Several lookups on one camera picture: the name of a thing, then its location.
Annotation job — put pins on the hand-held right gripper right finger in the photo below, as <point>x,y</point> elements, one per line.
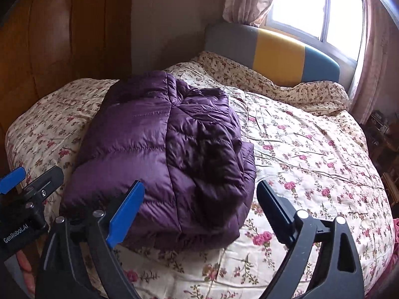
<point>274,211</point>

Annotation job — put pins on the large-flower floral quilt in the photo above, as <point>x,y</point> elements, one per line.
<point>311,162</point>

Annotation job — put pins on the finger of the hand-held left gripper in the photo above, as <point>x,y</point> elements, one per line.
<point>46,182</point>
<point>11,180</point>

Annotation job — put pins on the purple puffer jacket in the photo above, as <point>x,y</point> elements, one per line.
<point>149,149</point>

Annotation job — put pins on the cluttered wooden side table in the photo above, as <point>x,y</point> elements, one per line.
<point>382,130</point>

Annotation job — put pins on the window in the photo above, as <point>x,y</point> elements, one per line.
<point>311,9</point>

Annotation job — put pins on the wooden wardrobe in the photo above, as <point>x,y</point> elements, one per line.
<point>62,37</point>

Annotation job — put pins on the long patterned pink curtain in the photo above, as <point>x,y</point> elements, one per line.
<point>377,62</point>

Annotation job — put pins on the red cloth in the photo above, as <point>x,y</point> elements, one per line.
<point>394,243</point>

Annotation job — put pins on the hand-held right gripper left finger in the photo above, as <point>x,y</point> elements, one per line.
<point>126,215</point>

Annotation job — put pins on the rattan chair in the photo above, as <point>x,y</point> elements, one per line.
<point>391,177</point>

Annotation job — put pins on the grey yellow blue headboard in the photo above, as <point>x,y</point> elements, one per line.
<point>274,53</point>

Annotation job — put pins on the small-flower floral blanket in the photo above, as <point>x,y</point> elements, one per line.
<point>249,74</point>

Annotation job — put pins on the person's left hand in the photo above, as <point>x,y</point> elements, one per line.
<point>26,268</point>

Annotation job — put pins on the short patterned pink curtain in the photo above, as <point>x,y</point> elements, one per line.
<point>249,0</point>

